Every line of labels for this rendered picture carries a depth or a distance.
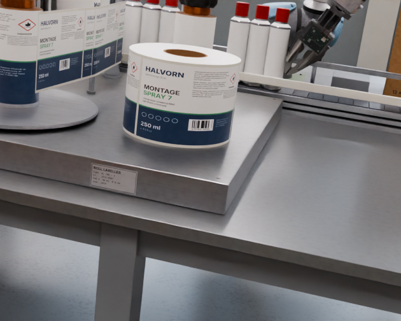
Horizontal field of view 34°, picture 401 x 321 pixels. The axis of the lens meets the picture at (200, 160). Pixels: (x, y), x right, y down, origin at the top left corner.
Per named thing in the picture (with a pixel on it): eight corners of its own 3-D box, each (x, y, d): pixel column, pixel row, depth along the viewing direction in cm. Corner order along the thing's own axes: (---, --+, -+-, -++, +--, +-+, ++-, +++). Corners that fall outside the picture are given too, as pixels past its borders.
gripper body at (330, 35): (294, 38, 159) (326, -3, 155) (298, 35, 167) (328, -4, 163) (319, 58, 159) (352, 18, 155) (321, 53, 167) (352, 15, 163)
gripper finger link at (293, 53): (274, 69, 164) (297, 39, 161) (277, 65, 170) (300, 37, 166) (284, 76, 164) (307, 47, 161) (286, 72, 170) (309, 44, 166)
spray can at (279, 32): (260, 88, 169) (272, 7, 162) (262, 85, 173) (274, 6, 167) (279, 92, 168) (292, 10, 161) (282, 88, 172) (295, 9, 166)
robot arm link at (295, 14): (252, 40, 217) (257, -2, 213) (292, 43, 218) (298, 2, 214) (256, 44, 206) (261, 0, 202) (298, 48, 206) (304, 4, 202)
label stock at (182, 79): (244, 149, 115) (256, 68, 111) (131, 146, 110) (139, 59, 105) (214, 118, 133) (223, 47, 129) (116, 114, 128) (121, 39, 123)
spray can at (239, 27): (220, 81, 171) (231, 1, 164) (224, 78, 176) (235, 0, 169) (240, 85, 170) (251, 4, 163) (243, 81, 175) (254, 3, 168)
